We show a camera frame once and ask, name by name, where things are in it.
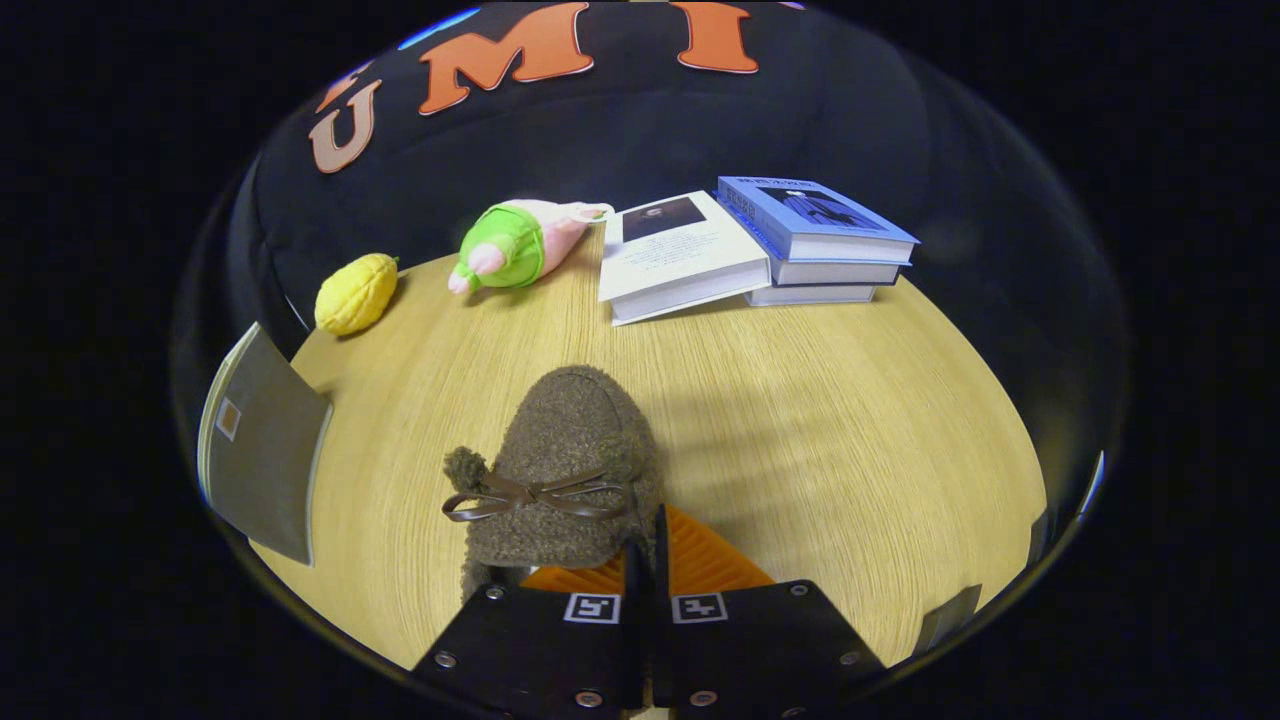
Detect pale grey book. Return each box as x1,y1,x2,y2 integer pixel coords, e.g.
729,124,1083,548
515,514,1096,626
745,283,881,307

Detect blue-edged book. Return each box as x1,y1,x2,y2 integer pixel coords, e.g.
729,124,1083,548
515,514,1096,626
718,195,906,287

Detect brown fuzzy shoe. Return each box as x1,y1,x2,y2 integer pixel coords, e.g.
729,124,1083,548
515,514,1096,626
441,364,663,606

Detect grey fabric storage box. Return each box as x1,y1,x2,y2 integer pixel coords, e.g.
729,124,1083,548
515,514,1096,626
196,321,334,568

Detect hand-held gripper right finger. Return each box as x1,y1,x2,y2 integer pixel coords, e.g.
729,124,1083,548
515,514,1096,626
650,503,886,720

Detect white portrait cover book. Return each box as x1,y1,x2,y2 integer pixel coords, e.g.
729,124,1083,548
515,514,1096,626
598,190,773,327

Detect blue portrait cover book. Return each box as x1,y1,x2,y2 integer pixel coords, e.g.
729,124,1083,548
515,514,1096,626
716,176,921,266

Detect black backdrop cloth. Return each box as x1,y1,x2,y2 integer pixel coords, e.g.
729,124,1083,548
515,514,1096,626
170,0,1131,501

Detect green and pink plush toy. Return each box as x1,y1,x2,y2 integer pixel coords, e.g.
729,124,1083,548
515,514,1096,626
448,199,615,296

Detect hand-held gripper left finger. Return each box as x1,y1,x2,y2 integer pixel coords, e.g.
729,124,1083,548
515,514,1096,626
412,540,656,720

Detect yellow plush bun toy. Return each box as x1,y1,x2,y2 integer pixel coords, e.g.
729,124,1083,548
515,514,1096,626
314,253,400,337

